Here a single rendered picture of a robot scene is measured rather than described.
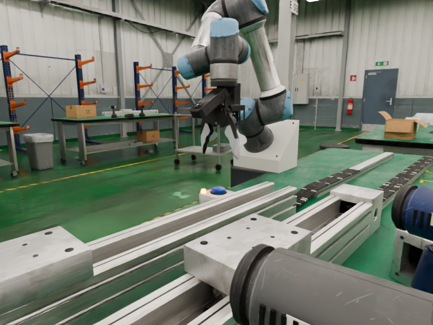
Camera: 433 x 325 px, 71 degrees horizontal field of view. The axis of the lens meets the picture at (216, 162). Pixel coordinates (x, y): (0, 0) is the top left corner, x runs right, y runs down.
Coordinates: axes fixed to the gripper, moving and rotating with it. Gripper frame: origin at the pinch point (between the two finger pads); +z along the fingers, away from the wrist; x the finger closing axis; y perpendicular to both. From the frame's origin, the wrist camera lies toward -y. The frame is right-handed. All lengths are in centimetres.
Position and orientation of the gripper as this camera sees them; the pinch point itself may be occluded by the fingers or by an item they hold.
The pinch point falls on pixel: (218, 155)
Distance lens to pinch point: 84.0
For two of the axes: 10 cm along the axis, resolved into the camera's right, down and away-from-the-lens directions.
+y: 6.8, -1.4, 7.2
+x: -7.3, -1.4, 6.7
